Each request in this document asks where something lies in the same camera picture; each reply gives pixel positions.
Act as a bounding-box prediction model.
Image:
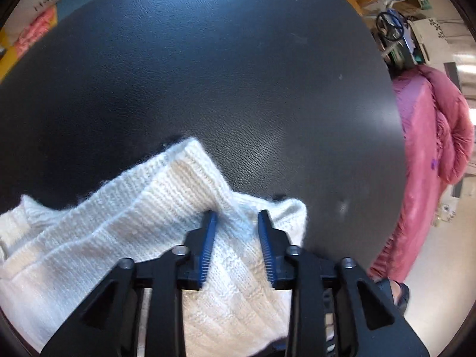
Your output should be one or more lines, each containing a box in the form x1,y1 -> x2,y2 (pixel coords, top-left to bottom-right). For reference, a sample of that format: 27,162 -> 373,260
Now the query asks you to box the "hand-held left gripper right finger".
258,209 -> 428,357

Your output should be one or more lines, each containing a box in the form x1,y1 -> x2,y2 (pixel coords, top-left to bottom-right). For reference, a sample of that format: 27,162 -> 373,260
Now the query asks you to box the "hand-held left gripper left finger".
40,210 -> 219,357

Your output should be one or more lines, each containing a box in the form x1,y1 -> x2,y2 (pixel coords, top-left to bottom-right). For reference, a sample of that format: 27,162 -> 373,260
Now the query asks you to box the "white knit sweater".
0,137 -> 309,357

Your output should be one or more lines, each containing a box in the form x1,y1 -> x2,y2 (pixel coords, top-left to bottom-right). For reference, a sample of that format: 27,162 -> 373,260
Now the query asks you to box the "person's black sandal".
374,277 -> 410,310

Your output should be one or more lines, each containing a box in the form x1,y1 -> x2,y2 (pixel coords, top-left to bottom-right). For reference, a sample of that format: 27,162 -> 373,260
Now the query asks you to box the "pink bed blanket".
367,65 -> 476,283

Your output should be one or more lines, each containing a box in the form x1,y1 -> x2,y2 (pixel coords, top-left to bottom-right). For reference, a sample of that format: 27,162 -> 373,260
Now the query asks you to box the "white leaf print box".
408,17 -> 460,64

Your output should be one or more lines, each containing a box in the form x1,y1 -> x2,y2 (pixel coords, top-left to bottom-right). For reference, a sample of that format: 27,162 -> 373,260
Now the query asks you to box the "pink crumpled cloth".
14,7 -> 59,56

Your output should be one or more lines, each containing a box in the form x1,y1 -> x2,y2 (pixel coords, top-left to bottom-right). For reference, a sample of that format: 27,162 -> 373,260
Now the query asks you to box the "grey yellow blue sofa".
0,0 -> 123,80

